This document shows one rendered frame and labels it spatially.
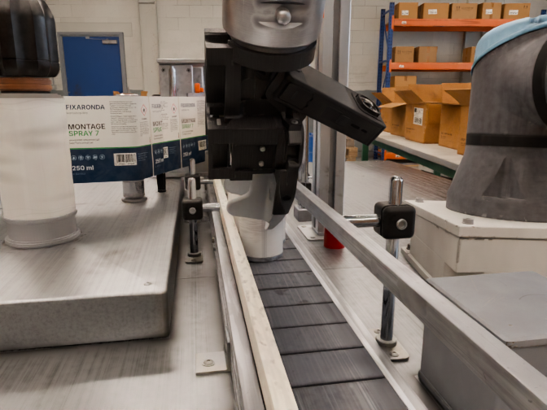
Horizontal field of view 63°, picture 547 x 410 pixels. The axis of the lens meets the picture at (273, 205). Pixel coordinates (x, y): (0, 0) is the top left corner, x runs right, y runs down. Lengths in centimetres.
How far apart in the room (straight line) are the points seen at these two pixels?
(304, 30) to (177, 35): 815
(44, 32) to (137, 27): 802
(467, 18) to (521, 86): 771
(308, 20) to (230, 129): 10
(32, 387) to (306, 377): 23
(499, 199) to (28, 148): 56
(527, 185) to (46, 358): 54
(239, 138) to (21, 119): 31
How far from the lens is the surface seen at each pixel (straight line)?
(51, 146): 61
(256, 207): 44
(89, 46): 880
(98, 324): 48
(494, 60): 62
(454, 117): 277
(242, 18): 33
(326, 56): 75
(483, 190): 60
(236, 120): 38
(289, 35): 33
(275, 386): 25
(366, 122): 41
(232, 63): 36
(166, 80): 110
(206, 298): 55
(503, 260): 56
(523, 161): 60
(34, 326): 49
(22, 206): 62
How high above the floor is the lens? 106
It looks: 13 degrees down
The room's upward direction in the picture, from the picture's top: straight up
